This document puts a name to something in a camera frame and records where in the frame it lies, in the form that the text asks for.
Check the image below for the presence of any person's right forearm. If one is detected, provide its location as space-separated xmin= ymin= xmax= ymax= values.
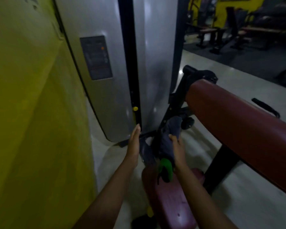
xmin=174 ymin=164 xmax=239 ymax=229

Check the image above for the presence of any dark grey green cloth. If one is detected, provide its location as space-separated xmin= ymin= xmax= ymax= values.
xmin=156 ymin=116 xmax=183 ymax=185

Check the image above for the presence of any maroon flat weight bench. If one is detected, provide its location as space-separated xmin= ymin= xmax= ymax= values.
xmin=195 ymin=25 xmax=220 ymax=48

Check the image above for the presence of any person's left forearm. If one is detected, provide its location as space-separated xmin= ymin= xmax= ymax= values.
xmin=72 ymin=162 xmax=139 ymax=229

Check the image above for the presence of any black yellow adjustment knob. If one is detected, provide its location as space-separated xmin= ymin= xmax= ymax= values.
xmin=132 ymin=206 xmax=158 ymax=229

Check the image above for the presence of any black incline weight bench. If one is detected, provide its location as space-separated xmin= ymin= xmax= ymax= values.
xmin=209 ymin=7 xmax=248 ymax=54

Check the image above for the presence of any person's left hand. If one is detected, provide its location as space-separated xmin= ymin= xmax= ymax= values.
xmin=124 ymin=124 xmax=141 ymax=166

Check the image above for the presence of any person's right hand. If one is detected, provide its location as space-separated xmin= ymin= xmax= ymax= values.
xmin=168 ymin=135 xmax=187 ymax=172

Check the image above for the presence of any black squat rack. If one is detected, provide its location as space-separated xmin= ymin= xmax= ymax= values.
xmin=187 ymin=0 xmax=220 ymax=26

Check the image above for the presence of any silver weight stack tower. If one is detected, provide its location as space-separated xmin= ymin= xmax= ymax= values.
xmin=53 ymin=0 xmax=189 ymax=143

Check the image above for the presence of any black dumbbell rack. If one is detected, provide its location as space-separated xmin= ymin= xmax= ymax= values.
xmin=243 ymin=4 xmax=286 ymax=50

